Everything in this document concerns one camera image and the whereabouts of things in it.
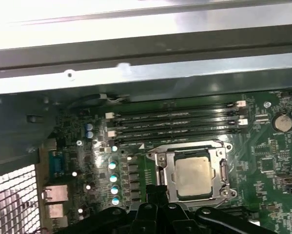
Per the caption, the silver coin battery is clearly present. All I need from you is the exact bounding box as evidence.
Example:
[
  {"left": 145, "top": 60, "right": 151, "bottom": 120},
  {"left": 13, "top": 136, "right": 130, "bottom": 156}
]
[{"left": 272, "top": 112, "right": 292, "bottom": 133}]

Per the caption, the silver network port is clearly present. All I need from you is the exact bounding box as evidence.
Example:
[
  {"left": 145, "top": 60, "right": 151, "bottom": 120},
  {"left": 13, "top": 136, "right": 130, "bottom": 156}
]
[{"left": 42, "top": 184, "right": 69, "bottom": 203}]

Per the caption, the blue serial port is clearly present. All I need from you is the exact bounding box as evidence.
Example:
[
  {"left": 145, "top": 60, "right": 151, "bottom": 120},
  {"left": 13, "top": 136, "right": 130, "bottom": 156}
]
[{"left": 48, "top": 151, "right": 66, "bottom": 180}]

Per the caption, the black RAM slot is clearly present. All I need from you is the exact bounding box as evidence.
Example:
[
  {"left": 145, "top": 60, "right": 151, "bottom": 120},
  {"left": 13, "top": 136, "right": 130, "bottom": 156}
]
[
  {"left": 109, "top": 108, "right": 249, "bottom": 129},
  {"left": 111, "top": 126, "right": 244, "bottom": 147},
  {"left": 107, "top": 118, "right": 249, "bottom": 138},
  {"left": 105, "top": 100, "right": 247, "bottom": 120}
]

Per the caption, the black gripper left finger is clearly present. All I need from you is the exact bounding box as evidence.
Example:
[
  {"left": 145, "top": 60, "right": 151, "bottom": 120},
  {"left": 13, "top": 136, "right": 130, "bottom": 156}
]
[{"left": 82, "top": 184, "right": 159, "bottom": 234}]

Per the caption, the CPU socket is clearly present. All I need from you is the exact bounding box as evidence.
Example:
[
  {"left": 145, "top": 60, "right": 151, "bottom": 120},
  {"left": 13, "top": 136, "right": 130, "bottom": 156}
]
[{"left": 145, "top": 138, "right": 238, "bottom": 208}]

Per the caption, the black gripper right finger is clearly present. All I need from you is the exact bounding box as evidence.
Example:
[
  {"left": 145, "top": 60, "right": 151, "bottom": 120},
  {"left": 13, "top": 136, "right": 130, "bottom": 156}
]
[{"left": 157, "top": 185, "right": 277, "bottom": 234}]

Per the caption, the metal socket cover frame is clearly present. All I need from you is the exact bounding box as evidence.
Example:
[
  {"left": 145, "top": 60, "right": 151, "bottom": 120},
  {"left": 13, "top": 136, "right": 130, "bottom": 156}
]
[{"left": 154, "top": 147, "right": 232, "bottom": 202}]

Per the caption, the square black chip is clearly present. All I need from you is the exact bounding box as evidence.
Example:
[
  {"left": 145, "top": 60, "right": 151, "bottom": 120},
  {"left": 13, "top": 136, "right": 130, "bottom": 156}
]
[{"left": 260, "top": 158, "right": 274, "bottom": 173}]

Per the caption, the black fan housing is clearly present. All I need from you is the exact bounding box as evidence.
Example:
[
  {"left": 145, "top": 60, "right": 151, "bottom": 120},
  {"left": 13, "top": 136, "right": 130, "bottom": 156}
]
[{"left": 0, "top": 96, "right": 60, "bottom": 159}]

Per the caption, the thin metal locking lever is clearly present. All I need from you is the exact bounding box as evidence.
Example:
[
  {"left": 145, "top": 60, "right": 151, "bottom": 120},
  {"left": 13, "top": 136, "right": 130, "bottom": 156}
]
[
  {"left": 145, "top": 139, "right": 234, "bottom": 156},
  {"left": 167, "top": 195, "right": 236, "bottom": 210}
]

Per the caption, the silver USB port block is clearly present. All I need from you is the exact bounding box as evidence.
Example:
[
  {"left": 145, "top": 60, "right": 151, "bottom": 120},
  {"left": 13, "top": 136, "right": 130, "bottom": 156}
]
[{"left": 44, "top": 203, "right": 65, "bottom": 219}]

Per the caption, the green motherboard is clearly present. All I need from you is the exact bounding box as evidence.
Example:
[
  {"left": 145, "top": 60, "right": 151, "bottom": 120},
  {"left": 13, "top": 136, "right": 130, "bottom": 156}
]
[{"left": 38, "top": 90, "right": 292, "bottom": 234}]

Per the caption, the silver CPU plate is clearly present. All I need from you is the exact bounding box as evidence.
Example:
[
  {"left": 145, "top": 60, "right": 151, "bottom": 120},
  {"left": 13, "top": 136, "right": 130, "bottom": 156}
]
[{"left": 174, "top": 156, "right": 216, "bottom": 197}]

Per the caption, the black open PC case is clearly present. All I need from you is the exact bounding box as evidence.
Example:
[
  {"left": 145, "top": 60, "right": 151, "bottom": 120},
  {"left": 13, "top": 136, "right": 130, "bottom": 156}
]
[{"left": 0, "top": 0, "right": 292, "bottom": 234}]

